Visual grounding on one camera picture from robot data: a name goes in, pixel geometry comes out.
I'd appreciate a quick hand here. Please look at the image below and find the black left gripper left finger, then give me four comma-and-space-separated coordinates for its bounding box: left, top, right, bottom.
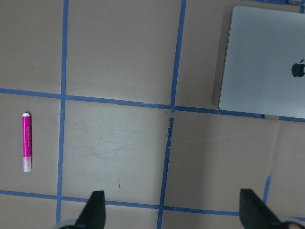
75, 191, 106, 229

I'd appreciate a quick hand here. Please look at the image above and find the silver laptop notebook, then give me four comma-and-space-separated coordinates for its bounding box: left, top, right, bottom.
219, 6, 305, 118

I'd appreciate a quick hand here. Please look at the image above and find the pink highlighter pen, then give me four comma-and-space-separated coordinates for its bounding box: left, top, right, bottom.
22, 113, 32, 173

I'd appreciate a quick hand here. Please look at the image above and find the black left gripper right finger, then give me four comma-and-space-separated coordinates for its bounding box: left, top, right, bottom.
239, 189, 281, 229

